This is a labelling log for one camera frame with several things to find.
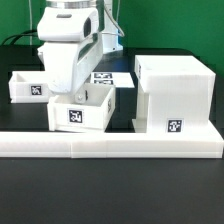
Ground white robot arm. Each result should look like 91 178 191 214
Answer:
37 0 125 104

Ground black cable with connector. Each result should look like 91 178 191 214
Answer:
0 29 38 46

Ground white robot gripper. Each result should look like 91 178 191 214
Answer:
38 33 103 102

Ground white front drawer box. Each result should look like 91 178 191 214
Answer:
47 83 116 132

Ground white drawer box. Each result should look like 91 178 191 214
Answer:
8 71 53 103
47 83 116 132

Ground white marker tag plate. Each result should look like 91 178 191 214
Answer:
90 72 134 88

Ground white L-shaped fence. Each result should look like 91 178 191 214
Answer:
0 125 224 158

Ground white rear drawer box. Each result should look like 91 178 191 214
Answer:
8 71 53 103

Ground white drawer cabinet frame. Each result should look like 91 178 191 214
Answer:
133 55 215 133

